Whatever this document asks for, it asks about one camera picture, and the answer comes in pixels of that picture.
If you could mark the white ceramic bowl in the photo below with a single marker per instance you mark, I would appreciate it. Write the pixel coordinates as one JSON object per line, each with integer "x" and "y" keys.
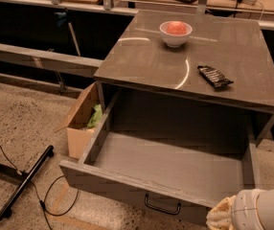
{"x": 174, "y": 40}

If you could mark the green plastic bag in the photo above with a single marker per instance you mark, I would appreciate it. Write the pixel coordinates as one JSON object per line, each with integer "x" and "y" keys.
{"x": 96, "y": 116}

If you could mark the black stand leg bar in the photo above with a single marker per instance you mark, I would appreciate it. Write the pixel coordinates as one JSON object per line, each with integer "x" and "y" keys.
{"x": 5, "y": 211}

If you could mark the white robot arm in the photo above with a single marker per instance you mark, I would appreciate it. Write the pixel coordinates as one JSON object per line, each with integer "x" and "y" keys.
{"x": 247, "y": 210}

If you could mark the grey metal rail beam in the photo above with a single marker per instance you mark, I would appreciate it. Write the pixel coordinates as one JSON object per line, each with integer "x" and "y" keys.
{"x": 80, "y": 66}

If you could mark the brown cardboard box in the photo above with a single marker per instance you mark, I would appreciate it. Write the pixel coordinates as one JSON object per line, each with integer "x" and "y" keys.
{"x": 76, "y": 120}

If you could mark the grey drawer cabinet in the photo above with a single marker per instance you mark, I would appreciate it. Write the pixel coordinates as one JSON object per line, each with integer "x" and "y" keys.
{"x": 235, "y": 47}

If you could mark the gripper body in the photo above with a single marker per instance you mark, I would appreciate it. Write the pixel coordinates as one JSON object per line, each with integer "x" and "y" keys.
{"x": 243, "y": 208}

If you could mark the black snack packet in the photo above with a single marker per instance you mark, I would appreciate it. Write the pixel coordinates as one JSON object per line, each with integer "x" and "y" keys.
{"x": 213, "y": 76}

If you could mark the grey top drawer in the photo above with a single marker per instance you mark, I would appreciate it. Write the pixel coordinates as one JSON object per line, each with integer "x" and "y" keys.
{"x": 176, "y": 156}

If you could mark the red apple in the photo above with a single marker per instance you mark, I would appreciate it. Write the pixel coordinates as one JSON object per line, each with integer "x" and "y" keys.
{"x": 176, "y": 28}

